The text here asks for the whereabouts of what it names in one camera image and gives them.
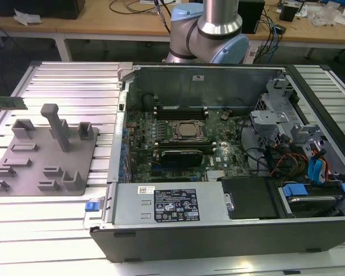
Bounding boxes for green RAM stick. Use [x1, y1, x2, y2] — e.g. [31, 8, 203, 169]
[0, 97, 29, 110]

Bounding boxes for black RAM slot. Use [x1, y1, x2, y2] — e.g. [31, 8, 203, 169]
[156, 105, 209, 114]
[154, 139, 213, 146]
[158, 145, 218, 154]
[156, 112, 209, 121]

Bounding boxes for metal CPU socket cover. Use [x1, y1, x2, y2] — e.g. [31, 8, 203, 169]
[171, 119, 209, 143]

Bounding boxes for silver CPU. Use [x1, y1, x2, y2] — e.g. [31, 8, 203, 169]
[180, 122, 199, 136]

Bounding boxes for black graphics card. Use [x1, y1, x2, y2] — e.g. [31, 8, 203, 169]
[160, 148, 204, 168]

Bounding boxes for silver finned heat sink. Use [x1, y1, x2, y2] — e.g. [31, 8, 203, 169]
[207, 169, 228, 182]

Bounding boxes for green motherboard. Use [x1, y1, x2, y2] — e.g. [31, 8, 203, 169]
[123, 82, 254, 184]

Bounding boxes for grey power supply with label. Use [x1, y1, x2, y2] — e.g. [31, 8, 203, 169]
[112, 183, 232, 225]

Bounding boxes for grey case corner latch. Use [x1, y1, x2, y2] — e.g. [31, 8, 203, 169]
[117, 62, 133, 83]

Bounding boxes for grey metal drive cage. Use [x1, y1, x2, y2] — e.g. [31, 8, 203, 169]
[248, 77, 328, 153]

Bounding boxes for black plastic shroud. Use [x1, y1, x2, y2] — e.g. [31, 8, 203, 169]
[218, 177, 278, 221]

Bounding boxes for black open PC case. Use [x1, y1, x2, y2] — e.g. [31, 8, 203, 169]
[89, 62, 345, 264]

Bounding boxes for grey parts rack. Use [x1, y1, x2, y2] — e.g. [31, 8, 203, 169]
[0, 103, 100, 198]

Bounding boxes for hard disk in blue carrier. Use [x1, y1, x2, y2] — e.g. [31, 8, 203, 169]
[277, 182, 345, 219]

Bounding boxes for wooden desk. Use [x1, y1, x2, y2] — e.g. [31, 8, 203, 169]
[0, 0, 345, 41]

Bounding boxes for tall black box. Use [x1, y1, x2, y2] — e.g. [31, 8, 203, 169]
[237, 0, 266, 35]

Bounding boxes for small black box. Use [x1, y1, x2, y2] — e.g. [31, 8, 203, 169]
[278, 5, 302, 21]

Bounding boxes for large black box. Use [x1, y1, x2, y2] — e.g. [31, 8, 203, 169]
[0, 0, 86, 20]

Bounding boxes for crumpled white paper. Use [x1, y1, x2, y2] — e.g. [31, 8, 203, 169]
[13, 7, 43, 27]

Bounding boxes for clear plastic bags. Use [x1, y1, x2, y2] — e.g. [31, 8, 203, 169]
[309, 4, 345, 27]

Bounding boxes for red yellow black wire bundle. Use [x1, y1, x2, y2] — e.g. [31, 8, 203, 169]
[269, 152, 310, 177]

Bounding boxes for blue flat wire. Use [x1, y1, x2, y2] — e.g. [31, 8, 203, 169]
[307, 155, 326, 185]

